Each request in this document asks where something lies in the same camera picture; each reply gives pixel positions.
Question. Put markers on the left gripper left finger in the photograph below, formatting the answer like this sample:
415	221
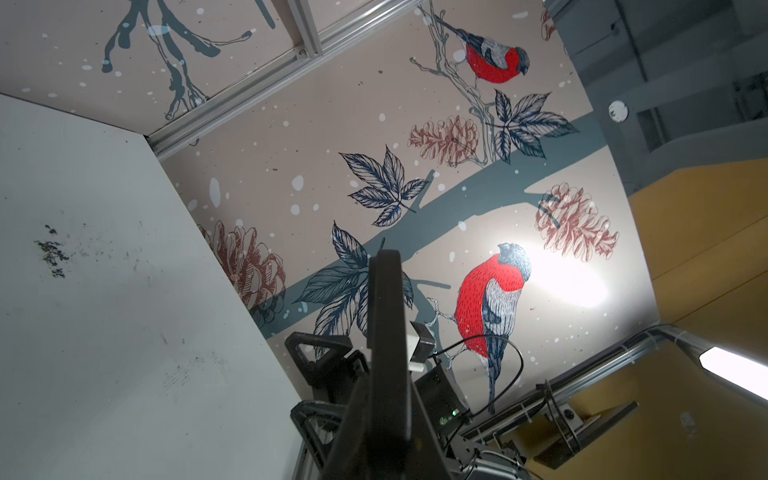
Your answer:
348	456

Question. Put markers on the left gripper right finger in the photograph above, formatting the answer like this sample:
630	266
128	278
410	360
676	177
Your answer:
426	456

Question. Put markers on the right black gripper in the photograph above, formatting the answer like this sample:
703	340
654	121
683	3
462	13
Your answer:
444	396

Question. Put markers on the black phone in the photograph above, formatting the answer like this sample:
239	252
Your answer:
387	342

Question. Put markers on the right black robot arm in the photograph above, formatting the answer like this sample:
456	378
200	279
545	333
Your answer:
389	436

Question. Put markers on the fluorescent ceiling light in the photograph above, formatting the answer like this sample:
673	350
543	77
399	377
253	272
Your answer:
741	371

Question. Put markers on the smoke detector on ceiling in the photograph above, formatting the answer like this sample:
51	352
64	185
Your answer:
618	111

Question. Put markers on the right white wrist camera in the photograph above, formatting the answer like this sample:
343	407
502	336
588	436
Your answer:
420	344

